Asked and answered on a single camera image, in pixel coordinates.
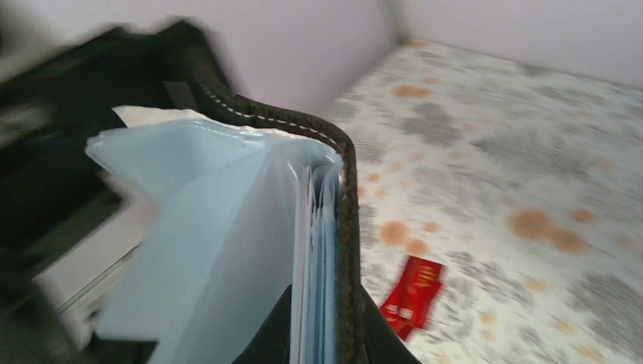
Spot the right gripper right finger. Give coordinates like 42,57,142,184
360,286,420,364

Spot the red VIP card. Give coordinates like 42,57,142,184
379,256,446,341

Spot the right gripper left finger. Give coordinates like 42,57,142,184
232,285,292,364

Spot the floral patterned table mat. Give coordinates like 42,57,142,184
324,42,642,363

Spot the black leather card holder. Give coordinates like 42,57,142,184
86,31,368,363

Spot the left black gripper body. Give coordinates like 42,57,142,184
1,25,201,302

